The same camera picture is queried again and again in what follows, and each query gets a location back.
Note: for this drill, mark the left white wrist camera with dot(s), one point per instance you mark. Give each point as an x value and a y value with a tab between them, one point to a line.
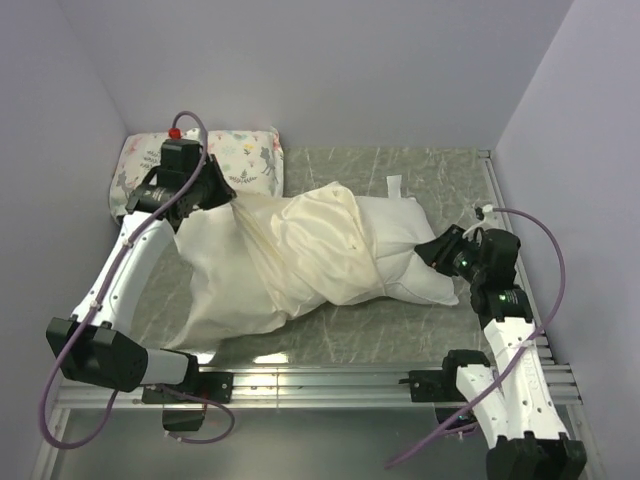
190	139

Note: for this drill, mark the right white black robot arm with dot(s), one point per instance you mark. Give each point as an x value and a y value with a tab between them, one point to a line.
510	399

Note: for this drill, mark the aluminium front rail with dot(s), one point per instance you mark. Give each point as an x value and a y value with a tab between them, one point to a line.
346	386

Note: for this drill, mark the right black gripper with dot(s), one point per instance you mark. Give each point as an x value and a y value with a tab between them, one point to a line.
437	252

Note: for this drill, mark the white pillow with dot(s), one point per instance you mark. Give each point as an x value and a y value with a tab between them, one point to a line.
396	225

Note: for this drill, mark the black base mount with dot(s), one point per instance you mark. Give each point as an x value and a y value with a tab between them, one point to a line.
205	395
439	386

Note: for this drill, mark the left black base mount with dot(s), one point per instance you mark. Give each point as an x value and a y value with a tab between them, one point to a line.
205	395

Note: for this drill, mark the animal print small pillow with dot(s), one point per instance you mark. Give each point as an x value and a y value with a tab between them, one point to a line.
251	161

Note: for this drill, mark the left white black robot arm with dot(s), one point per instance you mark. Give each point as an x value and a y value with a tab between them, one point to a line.
93	345

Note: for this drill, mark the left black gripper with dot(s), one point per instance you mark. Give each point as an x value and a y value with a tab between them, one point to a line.
224	192

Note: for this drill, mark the cream satin pillowcase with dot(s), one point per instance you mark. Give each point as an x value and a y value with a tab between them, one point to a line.
261	261

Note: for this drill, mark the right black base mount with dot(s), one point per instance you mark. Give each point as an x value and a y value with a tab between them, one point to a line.
439	386

